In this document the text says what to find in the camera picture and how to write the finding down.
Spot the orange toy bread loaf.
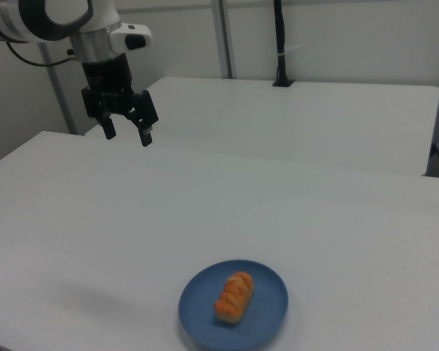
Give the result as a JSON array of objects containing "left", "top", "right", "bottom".
[{"left": 213, "top": 271, "right": 255, "bottom": 325}]

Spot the blue round plate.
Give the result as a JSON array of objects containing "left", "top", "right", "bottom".
[{"left": 178, "top": 259, "right": 290, "bottom": 350}]

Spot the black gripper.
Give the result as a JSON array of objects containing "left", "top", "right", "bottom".
[{"left": 80, "top": 53, "right": 160, "bottom": 148}]

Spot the black camera pole with base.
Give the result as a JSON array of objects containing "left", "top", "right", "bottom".
[{"left": 271, "top": 0, "right": 294, "bottom": 88}]

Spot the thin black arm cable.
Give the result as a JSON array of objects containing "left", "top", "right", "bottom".
[{"left": 4, "top": 40, "right": 76, "bottom": 68}]

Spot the white side table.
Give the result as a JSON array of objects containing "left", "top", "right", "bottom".
[{"left": 83, "top": 75, "right": 439, "bottom": 178}]

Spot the grey metal partition post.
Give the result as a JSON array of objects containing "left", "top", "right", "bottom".
[{"left": 211, "top": 0, "right": 239, "bottom": 79}]

